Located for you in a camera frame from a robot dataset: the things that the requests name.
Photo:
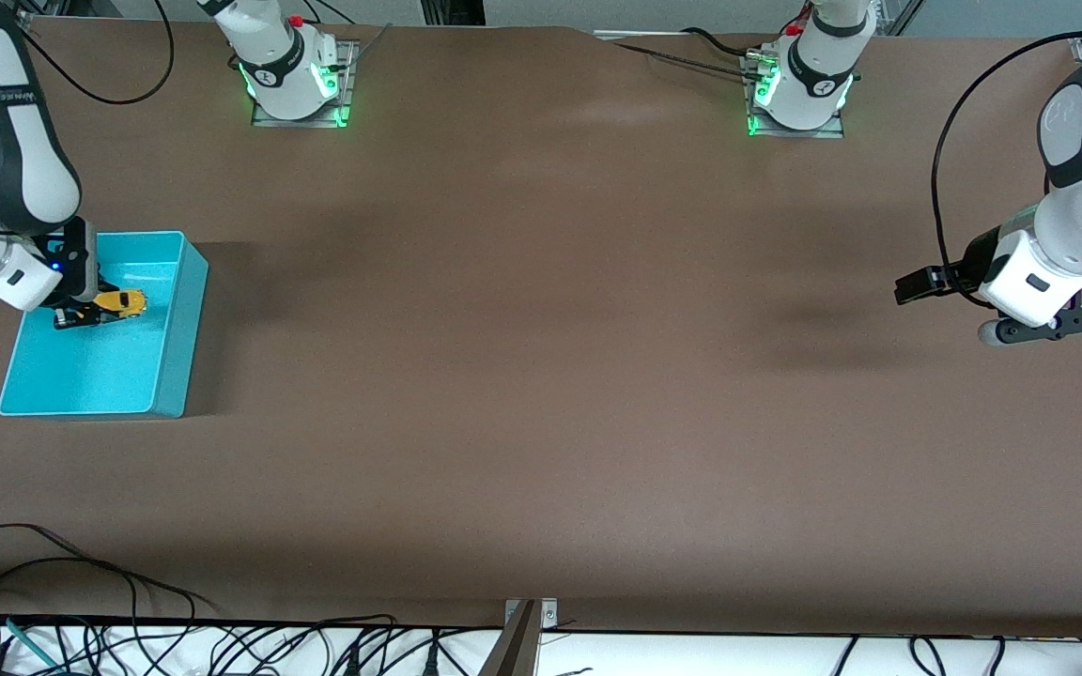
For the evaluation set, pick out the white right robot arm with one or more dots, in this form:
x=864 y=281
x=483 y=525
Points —
x=15 y=169

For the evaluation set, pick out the small metal bracket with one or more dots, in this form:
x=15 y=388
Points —
x=548 y=615

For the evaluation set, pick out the dark metal bar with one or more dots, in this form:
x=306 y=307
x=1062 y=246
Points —
x=513 y=652

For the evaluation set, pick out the turquoise plastic bin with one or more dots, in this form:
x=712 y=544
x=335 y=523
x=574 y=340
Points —
x=90 y=366

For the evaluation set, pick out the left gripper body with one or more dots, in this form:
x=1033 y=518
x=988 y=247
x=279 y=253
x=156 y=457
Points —
x=971 y=259

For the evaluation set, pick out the black frame post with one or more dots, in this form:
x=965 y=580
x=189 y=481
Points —
x=452 y=11

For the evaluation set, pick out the yellow beetle toy car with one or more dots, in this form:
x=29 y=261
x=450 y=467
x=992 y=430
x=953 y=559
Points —
x=123 y=301

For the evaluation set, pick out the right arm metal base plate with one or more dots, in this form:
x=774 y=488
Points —
x=342 y=66

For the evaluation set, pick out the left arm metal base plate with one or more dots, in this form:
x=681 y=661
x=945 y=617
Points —
x=804 y=133

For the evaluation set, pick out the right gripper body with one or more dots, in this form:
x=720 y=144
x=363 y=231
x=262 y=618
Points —
x=81 y=259

